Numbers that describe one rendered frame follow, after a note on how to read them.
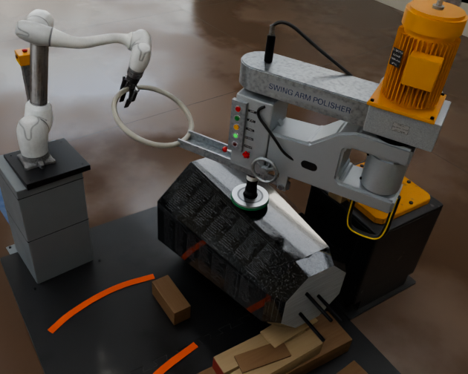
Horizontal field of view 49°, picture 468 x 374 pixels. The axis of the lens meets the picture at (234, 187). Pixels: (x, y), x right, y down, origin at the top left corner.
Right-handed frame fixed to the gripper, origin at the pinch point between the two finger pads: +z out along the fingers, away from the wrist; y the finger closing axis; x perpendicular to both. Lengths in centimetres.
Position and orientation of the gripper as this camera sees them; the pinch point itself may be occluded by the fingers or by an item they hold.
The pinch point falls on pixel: (125, 100)
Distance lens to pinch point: 316.0
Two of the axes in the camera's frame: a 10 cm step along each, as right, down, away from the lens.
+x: 6.5, -3.4, 6.8
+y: 6.4, 7.2, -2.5
